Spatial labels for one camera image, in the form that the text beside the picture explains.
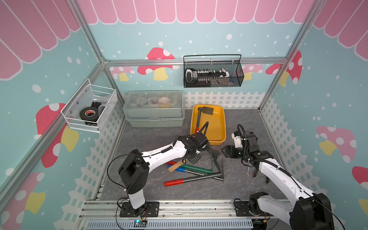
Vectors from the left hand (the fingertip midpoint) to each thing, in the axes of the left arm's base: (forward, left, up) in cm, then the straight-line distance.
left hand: (191, 157), depth 84 cm
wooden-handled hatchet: (-10, +8, +11) cm, 17 cm away
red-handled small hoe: (+44, -11, -5) cm, 46 cm away
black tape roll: (+10, +51, +26) cm, 58 cm away
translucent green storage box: (+33, +27, +7) cm, 43 cm away
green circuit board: (-32, +26, -11) cm, 43 cm away
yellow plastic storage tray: (+28, -20, -9) cm, 36 cm away
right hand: (+4, -21, +3) cm, 22 cm away
